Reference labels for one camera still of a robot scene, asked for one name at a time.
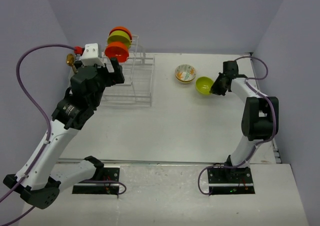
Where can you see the white wire dish rack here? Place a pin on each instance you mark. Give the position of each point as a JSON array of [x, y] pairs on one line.
[[138, 70]]

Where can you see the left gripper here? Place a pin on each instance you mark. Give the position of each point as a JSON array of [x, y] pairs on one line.
[[113, 77]]

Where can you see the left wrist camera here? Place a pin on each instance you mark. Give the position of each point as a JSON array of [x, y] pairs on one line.
[[90, 55]]

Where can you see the green bowl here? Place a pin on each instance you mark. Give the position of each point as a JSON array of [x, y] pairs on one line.
[[203, 85], [120, 36]]

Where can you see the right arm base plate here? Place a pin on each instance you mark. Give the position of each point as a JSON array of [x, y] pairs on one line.
[[230, 183]]

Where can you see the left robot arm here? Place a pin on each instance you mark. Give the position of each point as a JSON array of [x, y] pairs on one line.
[[37, 183]]

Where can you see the orange bowl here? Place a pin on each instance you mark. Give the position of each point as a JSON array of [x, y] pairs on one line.
[[123, 29], [117, 50]]

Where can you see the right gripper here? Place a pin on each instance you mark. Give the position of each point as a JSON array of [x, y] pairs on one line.
[[215, 89]]

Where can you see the white floral patterned bowl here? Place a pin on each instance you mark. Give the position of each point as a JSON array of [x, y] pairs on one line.
[[185, 72]]

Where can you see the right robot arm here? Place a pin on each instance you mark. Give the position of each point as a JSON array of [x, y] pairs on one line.
[[259, 123]]

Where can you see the blue yellow patterned bowl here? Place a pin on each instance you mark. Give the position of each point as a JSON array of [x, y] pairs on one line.
[[185, 82]]

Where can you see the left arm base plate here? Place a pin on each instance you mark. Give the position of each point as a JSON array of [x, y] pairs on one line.
[[108, 174]]

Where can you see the brass wooden utensil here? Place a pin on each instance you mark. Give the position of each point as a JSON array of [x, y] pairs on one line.
[[70, 61]]

